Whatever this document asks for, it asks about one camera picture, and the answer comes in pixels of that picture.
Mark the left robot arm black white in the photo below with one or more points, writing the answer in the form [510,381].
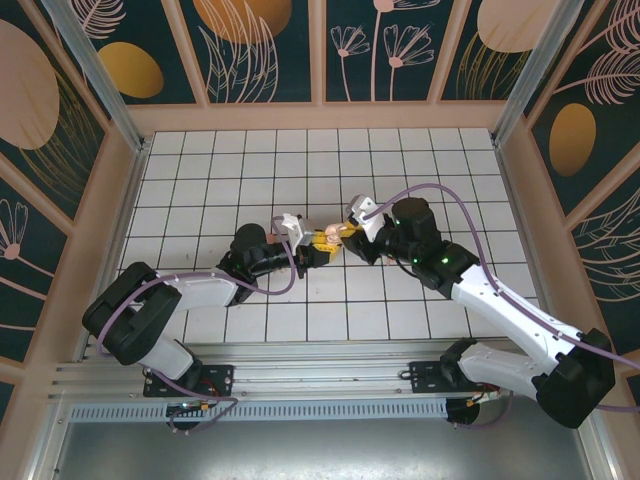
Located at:
[205,290]

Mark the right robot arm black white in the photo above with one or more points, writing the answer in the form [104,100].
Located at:
[510,310]

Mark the dark panel pink flower outlines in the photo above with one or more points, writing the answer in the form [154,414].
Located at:
[425,85]

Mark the small green circuit board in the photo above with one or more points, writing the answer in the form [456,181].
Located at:
[192,406]

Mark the dark panel orange oval feathers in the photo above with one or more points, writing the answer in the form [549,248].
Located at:
[572,140]

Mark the grey metal sheet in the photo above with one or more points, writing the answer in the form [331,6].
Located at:
[320,450]

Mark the dark panel pink leaf outlines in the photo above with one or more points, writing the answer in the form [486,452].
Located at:
[615,250]

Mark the dark panel yellow oval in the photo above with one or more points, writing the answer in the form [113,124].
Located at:
[130,70]

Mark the dark panel orange circle leaves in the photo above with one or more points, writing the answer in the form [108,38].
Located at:
[240,20]

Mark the dark panel single pink flower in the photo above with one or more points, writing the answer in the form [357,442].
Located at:
[30,280]

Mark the dark panel large peach oval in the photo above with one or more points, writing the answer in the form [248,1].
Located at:
[25,85]

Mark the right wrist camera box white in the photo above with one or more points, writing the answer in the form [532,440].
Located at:
[367,215]

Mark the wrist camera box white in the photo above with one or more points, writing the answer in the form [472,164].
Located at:
[367,215]
[300,231]

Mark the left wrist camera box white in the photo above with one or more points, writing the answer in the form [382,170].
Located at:
[300,231]

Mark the aluminium table edge rail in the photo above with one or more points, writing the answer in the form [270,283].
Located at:
[511,190]
[129,195]

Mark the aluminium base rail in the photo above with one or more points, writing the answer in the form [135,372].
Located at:
[320,365]

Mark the aluminium corner post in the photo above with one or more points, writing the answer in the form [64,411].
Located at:
[528,75]
[105,85]

